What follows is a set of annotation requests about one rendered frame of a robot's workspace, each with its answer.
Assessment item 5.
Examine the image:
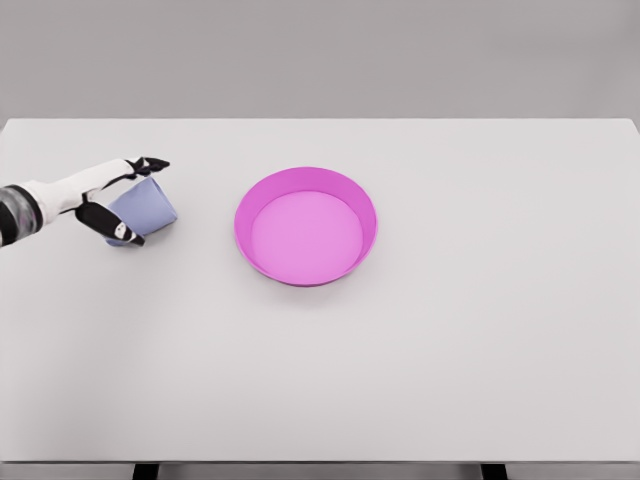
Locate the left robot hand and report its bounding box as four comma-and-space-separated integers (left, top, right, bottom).
56, 156, 171, 248

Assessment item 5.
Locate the light blue cup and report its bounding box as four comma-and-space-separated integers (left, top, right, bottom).
103, 177, 179, 248

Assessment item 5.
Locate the pink round plate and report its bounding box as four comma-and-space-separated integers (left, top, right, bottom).
233, 167, 380, 289

